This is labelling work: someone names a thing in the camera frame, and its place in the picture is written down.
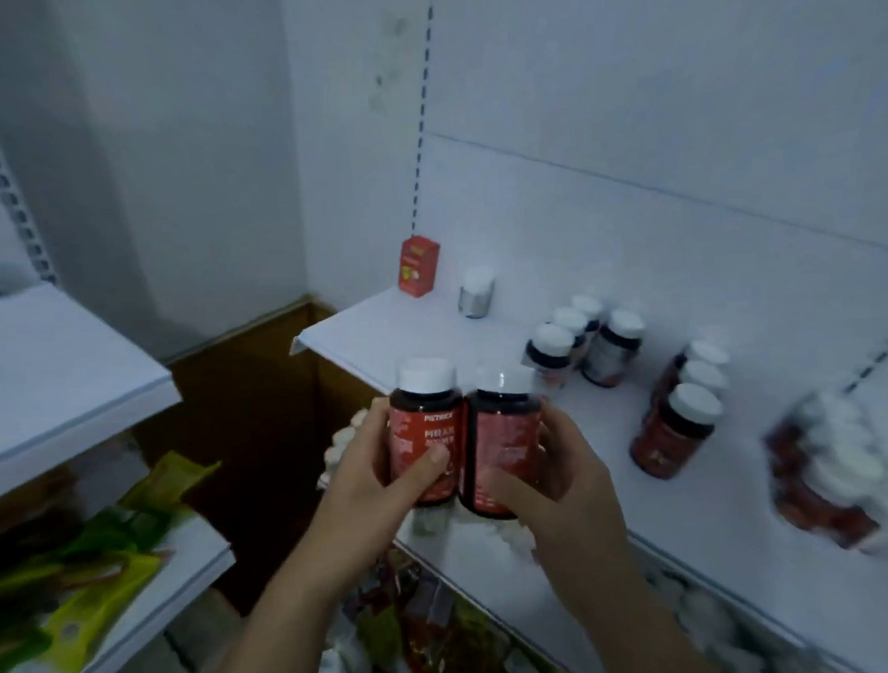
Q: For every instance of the person's left hand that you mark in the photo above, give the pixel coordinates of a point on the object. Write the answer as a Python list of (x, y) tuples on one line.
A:
[(356, 508)]

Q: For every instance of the person's right hand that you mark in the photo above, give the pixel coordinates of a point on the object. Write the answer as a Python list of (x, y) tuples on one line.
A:
[(580, 518)]

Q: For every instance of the white metal shelf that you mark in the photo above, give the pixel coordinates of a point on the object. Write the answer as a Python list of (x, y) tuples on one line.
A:
[(45, 368), (721, 526)]

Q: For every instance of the silver label bottle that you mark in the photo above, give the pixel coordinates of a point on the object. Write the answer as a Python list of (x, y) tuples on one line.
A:
[(477, 294)]

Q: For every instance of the person's left forearm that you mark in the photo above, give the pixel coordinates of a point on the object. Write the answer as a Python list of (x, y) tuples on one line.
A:
[(281, 638)]

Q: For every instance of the red carton box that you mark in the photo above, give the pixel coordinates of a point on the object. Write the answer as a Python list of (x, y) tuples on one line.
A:
[(419, 267)]

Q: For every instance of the pile of mixed packets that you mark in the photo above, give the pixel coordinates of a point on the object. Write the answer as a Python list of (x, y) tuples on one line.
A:
[(430, 630)]

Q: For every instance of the pile of snack bags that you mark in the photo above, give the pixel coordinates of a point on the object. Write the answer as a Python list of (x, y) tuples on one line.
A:
[(78, 582)]

